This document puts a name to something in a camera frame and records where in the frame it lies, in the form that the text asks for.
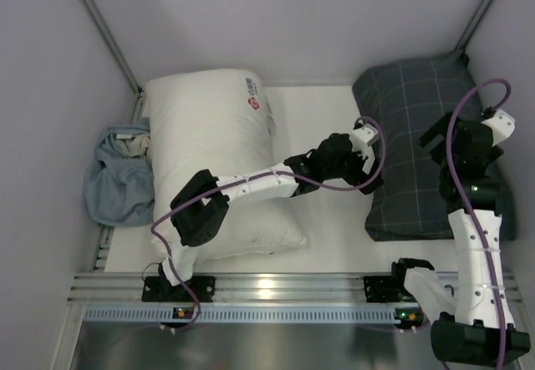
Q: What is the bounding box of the dark grey checked pillowcase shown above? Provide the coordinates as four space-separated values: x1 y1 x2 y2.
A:
351 53 517 242

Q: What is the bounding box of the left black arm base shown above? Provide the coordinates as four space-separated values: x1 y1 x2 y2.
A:
141 276 216 303

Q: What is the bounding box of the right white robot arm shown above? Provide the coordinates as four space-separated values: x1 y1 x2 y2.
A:
391 109 531 369

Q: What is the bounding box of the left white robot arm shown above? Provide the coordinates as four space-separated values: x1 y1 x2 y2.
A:
157 125 386 248

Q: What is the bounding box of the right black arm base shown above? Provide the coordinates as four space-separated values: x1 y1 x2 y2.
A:
363 276 416 303

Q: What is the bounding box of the white bare pillow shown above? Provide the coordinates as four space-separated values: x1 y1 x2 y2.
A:
145 69 308 261

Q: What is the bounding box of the light blue crumpled cloth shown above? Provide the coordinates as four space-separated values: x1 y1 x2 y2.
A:
83 117 155 227

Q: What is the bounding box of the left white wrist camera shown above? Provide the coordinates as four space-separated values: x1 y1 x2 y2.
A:
349 124 379 175

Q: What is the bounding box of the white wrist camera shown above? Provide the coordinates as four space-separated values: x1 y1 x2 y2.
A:
349 124 379 175
481 107 516 146

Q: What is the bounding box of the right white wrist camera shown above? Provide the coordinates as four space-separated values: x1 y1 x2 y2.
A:
481 107 516 146

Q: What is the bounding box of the aluminium rail beam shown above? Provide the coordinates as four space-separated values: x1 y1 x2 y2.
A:
66 272 523 304

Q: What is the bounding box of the right aluminium frame post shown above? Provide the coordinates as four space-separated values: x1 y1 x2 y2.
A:
454 0 496 51

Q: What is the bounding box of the aluminium frame post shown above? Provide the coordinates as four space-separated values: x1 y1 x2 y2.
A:
62 0 145 95
454 0 496 51

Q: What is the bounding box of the grey slotted cable duct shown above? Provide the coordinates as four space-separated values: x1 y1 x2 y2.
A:
84 306 427 323

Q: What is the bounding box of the left aluminium frame post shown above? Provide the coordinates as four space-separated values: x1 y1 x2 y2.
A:
62 0 145 95

